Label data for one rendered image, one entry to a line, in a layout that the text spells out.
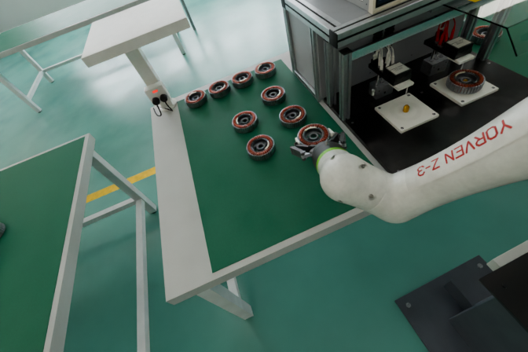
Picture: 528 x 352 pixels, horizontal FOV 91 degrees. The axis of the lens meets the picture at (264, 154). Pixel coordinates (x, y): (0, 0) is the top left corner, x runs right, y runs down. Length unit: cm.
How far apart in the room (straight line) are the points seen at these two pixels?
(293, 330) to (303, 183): 84
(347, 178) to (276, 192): 40
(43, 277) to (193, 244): 54
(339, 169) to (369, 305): 107
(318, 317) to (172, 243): 86
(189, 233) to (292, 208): 36
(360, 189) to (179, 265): 60
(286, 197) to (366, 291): 81
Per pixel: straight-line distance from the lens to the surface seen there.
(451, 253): 170
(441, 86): 122
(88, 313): 209
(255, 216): 88
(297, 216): 85
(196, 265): 89
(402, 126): 103
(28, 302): 123
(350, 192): 56
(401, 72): 103
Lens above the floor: 151
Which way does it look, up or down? 49 degrees down
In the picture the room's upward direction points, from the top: 20 degrees counter-clockwise
